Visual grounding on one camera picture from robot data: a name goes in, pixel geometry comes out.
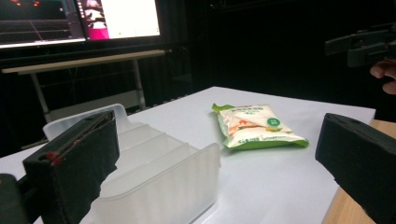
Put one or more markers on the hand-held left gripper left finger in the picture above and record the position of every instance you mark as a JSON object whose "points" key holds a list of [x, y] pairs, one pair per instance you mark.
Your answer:
{"points": [[77, 161]]}

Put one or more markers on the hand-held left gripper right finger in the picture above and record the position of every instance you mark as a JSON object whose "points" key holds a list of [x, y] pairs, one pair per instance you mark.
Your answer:
{"points": [[358, 155]]}

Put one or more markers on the translucent white plastic storage bin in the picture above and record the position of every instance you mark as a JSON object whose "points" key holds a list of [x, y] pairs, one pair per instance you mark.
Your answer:
{"points": [[162, 174]]}

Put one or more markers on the white and green snack packet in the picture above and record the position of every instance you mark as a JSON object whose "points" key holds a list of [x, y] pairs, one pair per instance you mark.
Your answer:
{"points": [[258, 127]]}

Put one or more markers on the white desk with metal legs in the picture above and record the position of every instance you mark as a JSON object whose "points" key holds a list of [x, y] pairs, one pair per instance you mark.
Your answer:
{"points": [[93, 81]]}

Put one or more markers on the large computer monitor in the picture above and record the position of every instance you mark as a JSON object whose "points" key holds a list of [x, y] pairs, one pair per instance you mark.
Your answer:
{"points": [[77, 20]]}

